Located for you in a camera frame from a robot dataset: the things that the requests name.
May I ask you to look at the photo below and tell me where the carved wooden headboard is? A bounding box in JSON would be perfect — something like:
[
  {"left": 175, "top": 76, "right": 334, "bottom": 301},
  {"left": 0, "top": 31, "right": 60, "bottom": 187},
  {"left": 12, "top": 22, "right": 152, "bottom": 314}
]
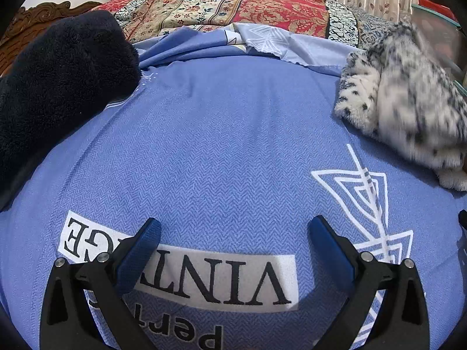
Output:
[{"left": 0, "top": 1, "right": 100, "bottom": 76}]

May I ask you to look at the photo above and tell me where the white spotted fleece garment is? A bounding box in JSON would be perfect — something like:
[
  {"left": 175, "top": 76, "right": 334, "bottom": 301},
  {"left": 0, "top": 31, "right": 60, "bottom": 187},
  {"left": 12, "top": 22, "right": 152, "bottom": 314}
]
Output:
[{"left": 334, "top": 22, "right": 466, "bottom": 192}]

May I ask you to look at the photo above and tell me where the blue printed bed sheet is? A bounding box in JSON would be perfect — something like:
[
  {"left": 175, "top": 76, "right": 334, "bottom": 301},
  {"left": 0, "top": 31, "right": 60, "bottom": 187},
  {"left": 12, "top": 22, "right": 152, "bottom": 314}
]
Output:
[{"left": 1, "top": 24, "right": 466, "bottom": 349}]

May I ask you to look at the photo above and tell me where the black fluffy garment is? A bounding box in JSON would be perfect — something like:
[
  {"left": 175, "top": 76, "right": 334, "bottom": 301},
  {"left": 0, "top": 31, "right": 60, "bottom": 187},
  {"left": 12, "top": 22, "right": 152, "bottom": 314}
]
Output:
[{"left": 1, "top": 10, "right": 141, "bottom": 207}]

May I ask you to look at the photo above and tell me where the grey plastic storage box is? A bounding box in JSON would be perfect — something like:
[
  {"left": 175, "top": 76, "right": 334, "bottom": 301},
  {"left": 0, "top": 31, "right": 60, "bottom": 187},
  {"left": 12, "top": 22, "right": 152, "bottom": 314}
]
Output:
[{"left": 412, "top": 4, "right": 466, "bottom": 97}]

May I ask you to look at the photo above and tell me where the red floral patchwork quilt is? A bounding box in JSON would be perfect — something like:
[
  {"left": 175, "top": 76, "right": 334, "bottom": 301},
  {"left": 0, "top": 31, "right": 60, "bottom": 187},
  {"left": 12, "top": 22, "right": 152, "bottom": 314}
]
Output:
[{"left": 99, "top": 0, "right": 394, "bottom": 49}]

